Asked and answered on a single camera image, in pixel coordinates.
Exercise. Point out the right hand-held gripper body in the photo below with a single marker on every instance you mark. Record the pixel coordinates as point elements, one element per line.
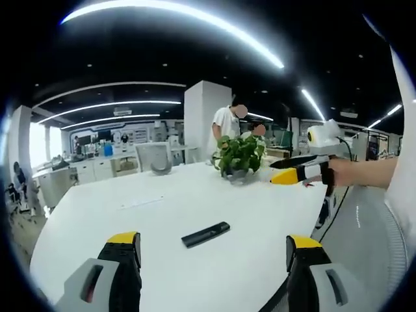
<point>325,139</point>

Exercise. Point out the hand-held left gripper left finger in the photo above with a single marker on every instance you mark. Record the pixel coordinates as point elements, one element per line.
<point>120,276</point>

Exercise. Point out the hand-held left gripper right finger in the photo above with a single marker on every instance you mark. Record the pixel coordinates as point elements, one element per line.
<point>302,269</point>

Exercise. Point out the black remote control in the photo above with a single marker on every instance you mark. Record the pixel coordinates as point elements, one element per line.
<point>204,234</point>

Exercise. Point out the person's right hand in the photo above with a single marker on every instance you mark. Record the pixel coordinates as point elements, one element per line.
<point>344,171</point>

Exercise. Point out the ceiling light strip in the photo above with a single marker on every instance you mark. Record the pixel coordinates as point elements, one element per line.
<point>276,61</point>
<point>130,116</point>
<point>312,102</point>
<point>146,102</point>

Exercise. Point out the grey plant pot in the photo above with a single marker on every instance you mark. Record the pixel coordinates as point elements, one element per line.
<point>235,177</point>

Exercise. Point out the green leafy plant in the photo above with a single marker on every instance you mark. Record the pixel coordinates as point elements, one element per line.
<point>240,152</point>

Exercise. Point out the grey mesh office chair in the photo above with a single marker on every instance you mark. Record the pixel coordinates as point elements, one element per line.
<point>364,253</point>

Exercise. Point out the person's white shirt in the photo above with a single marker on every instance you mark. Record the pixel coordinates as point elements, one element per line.
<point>403,146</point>

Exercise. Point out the white cabinet row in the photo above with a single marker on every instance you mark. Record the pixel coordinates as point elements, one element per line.
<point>100,167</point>

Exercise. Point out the white office chair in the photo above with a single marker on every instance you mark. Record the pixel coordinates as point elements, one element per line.
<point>146,156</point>

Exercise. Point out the blue water jug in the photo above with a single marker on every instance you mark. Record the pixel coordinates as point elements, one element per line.
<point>107,150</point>

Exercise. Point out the ceiling air conditioner unit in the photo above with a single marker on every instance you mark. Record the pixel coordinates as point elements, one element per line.
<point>123,112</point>

